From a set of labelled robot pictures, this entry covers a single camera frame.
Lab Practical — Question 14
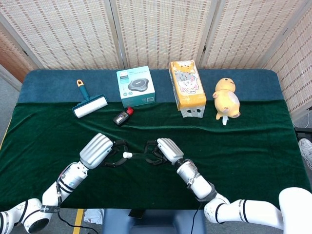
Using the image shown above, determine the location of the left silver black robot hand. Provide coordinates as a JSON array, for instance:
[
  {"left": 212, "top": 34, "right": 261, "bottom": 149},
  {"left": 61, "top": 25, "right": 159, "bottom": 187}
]
[{"left": 79, "top": 132, "right": 130, "bottom": 170}]

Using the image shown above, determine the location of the yellow plush toy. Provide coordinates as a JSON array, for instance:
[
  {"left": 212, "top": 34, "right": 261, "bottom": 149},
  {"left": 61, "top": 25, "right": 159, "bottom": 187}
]
[{"left": 212, "top": 77, "right": 241, "bottom": 126}]

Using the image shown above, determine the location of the black cable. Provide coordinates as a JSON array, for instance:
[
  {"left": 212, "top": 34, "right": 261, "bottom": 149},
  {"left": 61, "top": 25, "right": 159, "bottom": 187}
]
[
  {"left": 58, "top": 209, "right": 103, "bottom": 230},
  {"left": 191, "top": 202, "right": 204, "bottom": 234}
]

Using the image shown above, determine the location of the blue table cover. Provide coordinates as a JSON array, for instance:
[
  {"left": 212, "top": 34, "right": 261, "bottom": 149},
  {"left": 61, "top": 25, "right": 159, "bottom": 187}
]
[{"left": 18, "top": 69, "right": 286, "bottom": 104}]

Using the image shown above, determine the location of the teal handled lint roller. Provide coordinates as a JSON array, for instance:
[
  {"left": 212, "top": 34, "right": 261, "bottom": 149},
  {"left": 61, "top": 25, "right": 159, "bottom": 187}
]
[{"left": 72, "top": 79, "right": 109, "bottom": 119}]

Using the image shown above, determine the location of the black box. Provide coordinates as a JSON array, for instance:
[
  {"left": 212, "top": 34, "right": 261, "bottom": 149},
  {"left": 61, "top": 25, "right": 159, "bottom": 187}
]
[{"left": 294, "top": 127, "right": 312, "bottom": 141}]

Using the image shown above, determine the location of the yellow cat tissue pack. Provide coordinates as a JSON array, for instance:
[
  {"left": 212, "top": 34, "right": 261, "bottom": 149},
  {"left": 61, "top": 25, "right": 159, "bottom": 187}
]
[{"left": 169, "top": 60, "right": 207, "bottom": 112}]

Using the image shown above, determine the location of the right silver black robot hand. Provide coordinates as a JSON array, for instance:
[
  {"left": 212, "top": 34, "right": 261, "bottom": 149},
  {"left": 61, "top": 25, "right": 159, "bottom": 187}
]
[{"left": 143, "top": 137, "right": 185, "bottom": 166}]

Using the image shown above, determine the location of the flat black device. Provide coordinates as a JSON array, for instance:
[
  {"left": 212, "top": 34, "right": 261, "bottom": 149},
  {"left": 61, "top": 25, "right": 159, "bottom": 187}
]
[{"left": 128, "top": 209, "right": 146, "bottom": 219}]

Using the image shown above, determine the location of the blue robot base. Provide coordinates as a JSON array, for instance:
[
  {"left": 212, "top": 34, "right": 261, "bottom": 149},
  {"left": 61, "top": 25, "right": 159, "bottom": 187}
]
[{"left": 101, "top": 209, "right": 207, "bottom": 234}]

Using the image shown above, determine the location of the crumpled white cloth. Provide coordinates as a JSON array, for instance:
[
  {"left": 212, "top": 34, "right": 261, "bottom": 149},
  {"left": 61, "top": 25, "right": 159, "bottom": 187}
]
[{"left": 83, "top": 208, "right": 105, "bottom": 224}]

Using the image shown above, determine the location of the white sneaker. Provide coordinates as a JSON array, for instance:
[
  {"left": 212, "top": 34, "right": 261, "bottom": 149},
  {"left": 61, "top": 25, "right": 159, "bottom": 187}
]
[{"left": 297, "top": 138, "right": 312, "bottom": 169}]

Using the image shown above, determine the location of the dark green velvet cloth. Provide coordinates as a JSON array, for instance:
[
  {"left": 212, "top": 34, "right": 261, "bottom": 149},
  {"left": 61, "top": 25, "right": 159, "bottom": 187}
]
[{"left": 0, "top": 99, "right": 312, "bottom": 212}]

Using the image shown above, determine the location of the woven bamboo folding screen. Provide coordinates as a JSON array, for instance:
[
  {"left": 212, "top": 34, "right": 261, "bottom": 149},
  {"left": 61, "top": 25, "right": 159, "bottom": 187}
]
[{"left": 0, "top": 0, "right": 312, "bottom": 115}]

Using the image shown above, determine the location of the teal white speaker box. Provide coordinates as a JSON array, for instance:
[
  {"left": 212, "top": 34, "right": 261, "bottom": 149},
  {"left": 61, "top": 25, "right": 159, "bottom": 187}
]
[{"left": 116, "top": 65, "right": 156, "bottom": 109}]

